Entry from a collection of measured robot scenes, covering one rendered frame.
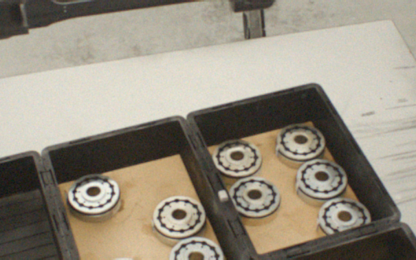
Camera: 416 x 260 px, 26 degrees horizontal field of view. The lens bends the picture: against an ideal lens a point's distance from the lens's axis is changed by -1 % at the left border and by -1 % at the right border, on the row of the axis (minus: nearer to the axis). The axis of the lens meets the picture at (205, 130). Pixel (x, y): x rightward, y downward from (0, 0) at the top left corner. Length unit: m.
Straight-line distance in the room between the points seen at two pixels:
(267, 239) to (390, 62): 0.76
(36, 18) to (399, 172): 1.07
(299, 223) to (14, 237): 0.56
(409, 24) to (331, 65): 1.34
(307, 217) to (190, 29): 1.83
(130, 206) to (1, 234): 0.26
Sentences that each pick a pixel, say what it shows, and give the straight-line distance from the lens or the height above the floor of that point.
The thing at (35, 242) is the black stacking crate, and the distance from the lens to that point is 1.83.
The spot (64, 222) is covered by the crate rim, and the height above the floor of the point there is 0.92.
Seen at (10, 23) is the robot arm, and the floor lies 1.44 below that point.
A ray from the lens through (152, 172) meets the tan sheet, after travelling 1.91.
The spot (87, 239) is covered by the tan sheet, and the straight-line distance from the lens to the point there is 1.81.
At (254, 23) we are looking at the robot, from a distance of 2.57.
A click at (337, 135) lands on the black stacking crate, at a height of 0.90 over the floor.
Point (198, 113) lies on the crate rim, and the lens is 1.89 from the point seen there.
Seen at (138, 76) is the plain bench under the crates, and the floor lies 0.70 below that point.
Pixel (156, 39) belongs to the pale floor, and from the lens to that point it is 3.53.
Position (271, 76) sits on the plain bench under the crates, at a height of 0.70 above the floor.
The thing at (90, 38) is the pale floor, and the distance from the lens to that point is 3.56.
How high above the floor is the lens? 2.24
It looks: 45 degrees down
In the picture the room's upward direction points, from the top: straight up
